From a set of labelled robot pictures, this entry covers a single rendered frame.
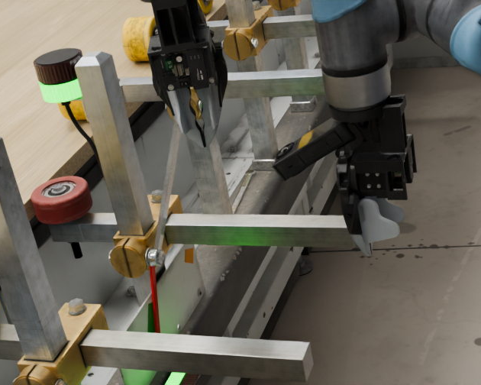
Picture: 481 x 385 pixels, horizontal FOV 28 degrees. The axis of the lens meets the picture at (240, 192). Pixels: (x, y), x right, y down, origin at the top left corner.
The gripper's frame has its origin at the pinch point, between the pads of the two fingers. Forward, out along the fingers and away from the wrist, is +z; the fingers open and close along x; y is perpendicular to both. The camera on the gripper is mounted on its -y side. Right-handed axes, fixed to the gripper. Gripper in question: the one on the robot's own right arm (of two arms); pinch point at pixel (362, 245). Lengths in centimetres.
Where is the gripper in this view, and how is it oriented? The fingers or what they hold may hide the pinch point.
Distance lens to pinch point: 121.6
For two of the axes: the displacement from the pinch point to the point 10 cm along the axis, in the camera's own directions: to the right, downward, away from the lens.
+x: 3.1, -4.9, 8.1
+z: 1.8, 8.7, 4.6
